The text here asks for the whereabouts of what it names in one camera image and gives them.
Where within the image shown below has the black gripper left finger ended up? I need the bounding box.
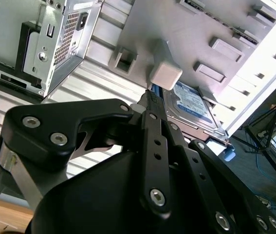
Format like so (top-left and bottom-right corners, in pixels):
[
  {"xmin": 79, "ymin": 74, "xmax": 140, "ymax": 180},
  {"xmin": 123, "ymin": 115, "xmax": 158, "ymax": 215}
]
[{"xmin": 0, "ymin": 89, "xmax": 173, "ymax": 219}]

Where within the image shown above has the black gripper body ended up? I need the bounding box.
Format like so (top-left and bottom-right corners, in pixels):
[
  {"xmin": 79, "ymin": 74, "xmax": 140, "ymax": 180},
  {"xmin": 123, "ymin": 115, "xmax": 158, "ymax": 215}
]
[{"xmin": 25, "ymin": 150, "xmax": 217, "ymax": 234}]

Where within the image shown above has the hard disk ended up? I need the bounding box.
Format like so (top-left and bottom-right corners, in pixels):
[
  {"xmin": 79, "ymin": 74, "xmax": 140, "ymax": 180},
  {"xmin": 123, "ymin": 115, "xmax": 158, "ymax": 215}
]
[{"xmin": 149, "ymin": 81, "xmax": 237, "ymax": 161}]

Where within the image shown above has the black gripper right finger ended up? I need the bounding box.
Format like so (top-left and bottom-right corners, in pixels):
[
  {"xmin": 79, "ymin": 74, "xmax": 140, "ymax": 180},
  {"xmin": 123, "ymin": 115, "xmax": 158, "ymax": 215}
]
[{"xmin": 167, "ymin": 121, "xmax": 276, "ymax": 234}]

